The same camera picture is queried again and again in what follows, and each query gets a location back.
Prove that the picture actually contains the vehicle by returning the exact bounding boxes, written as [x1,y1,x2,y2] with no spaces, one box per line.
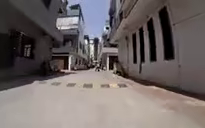
[94,64,103,72]

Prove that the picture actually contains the white building with dark gateway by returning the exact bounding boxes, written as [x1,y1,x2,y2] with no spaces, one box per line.
[99,19,120,72]

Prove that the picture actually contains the row of distant buildings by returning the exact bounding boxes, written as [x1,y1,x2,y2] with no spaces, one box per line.
[87,34,103,66]

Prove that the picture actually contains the striped speed bump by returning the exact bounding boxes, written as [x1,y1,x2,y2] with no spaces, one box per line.
[36,80,129,90]

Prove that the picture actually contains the white building with brown garage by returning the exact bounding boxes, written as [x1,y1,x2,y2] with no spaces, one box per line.
[50,3,90,72]

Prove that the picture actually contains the grey concrete road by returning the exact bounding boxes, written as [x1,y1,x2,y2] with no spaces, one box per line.
[0,68,205,128]

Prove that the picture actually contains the grey shadowed building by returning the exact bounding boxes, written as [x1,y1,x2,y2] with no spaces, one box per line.
[0,0,68,81]

